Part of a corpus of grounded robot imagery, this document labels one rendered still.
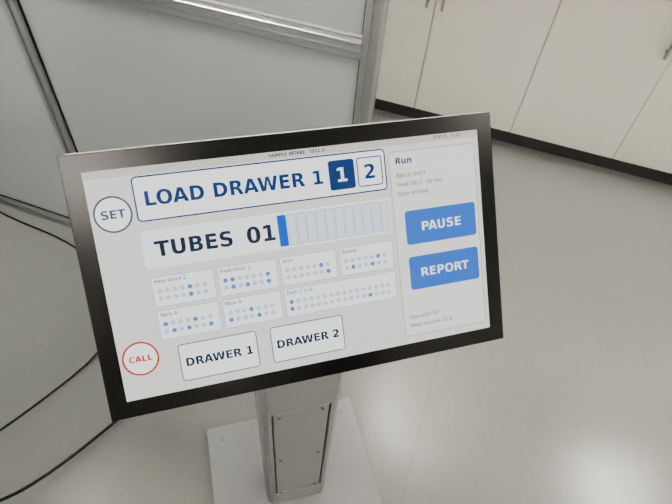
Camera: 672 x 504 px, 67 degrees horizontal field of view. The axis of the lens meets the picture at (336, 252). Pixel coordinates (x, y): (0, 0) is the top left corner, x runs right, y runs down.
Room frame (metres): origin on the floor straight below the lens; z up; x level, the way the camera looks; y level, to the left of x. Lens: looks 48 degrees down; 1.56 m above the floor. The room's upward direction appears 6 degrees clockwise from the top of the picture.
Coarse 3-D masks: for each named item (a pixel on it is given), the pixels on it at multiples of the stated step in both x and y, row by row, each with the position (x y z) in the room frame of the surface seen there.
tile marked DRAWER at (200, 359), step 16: (224, 336) 0.32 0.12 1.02; (240, 336) 0.32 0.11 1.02; (256, 336) 0.33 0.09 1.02; (192, 352) 0.30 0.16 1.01; (208, 352) 0.30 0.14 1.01; (224, 352) 0.31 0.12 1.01; (240, 352) 0.31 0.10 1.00; (256, 352) 0.31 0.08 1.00; (192, 368) 0.29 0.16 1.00; (208, 368) 0.29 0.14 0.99; (224, 368) 0.29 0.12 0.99; (240, 368) 0.30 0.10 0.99
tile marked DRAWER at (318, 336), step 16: (320, 320) 0.36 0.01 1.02; (336, 320) 0.36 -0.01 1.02; (272, 336) 0.33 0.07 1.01; (288, 336) 0.34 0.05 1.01; (304, 336) 0.34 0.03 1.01; (320, 336) 0.34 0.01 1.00; (336, 336) 0.35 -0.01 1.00; (272, 352) 0.32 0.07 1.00; (288, 352) 0.32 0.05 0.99; (304, 352) 0.33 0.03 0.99; (320, 352) 0.33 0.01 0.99
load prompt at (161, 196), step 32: (288, 160) 0.47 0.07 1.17; (320, 160) 0.48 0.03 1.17; (352, 160) 0.50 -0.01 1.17; (384, 160) 0.51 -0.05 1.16; (160, 192) 0.41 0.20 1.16; (192, 192) 0.42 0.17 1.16; (224, 192) 0.43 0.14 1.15; (256, 192) 0.44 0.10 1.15; (288, 192) 0.45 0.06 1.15; (320, 192) 0.46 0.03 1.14; (352, 192) 0.47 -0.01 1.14
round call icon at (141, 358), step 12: (120, 348) 0.28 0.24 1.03; (132, 348) 0.29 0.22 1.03; (144, 348) 0.29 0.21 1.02; (156, 348) 0.29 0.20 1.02; (120, 360) 0.28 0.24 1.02; (132, 360) 0.28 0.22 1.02; (144, 360) 0.28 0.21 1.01; (156, 360) 0.28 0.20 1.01; (132, 372) 0.27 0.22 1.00; (144, 372) 0.27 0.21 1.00; (156, 372) 0.27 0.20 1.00
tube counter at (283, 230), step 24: (264, 216) 0.42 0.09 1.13; (288, 216) 0.43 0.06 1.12; (312, 216) 0.44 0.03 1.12; (336, 216) 0.45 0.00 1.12; (360, 216) 0.45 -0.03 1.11; (384, 216) 0.46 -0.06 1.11; (264, 240) 0.41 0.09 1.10; (288, 240) 0.41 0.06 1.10; (312, 240) 0.42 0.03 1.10; (336, 240) 0.43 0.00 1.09
